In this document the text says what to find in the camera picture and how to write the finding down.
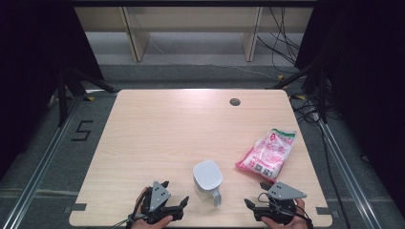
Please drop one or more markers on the yellow tape piece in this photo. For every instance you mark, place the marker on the yellow tape piece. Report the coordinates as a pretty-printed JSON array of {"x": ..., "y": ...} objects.
[
  {"x": 300, "y": 97},
  {"x": 281, "y": 77},
  {"x": 90, "y": 99}
]

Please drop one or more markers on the white plastic mug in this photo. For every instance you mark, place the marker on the white plastic mug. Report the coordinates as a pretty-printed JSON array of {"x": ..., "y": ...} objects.
[{"x": 207, "y": 175}]

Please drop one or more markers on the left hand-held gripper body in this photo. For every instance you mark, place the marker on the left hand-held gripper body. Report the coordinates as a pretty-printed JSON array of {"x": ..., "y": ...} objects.
[{"x": 159, "y": 197}]

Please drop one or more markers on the beige wooden shelf unit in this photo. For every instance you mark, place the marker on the beige wooden shelf unit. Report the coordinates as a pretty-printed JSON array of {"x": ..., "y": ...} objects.
[{"x": 191, "y": 19}]

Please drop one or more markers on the person's right hand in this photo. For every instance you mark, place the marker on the person's right hand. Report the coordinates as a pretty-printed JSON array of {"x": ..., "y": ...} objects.
[{"x": 296, "y": 224}]

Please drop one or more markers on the person's left hand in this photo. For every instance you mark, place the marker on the person's left hand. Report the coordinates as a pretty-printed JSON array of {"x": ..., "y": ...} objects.
[{"x": 149, "y": 225}]

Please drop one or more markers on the grey metal floor rail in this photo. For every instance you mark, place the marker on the grey metal floor rail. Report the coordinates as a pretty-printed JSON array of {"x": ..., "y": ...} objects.
[
  {"x": 41, "y": 168},
  {"x": 347, "y": 171}
]

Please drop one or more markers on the black curtain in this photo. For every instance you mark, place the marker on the black curtain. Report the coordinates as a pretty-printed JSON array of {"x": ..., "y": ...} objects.
[
  {"x": 366, "y": 79},
  {"x": 31, "y": 63}
]

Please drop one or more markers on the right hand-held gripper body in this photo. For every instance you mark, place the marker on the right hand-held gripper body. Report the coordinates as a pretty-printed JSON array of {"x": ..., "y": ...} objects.
[{"x": 283, "y": 191}]

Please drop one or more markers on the black metal stand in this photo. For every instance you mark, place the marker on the black metal stand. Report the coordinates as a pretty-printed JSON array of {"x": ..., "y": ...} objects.
[
  {"x": 323, "y": 95},
  {"x": 62, "y": 95}
]

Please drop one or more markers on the pink and white plastic bag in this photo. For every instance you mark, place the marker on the pink and white plastic bag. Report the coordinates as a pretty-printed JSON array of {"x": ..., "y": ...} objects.
[{"x": 267, "y": 152}]

